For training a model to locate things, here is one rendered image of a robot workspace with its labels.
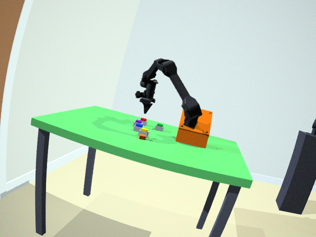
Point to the purple button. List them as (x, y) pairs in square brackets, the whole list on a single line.
[(137, 122)]

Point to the red button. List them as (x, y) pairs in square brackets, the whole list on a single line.
[(144, 121)]

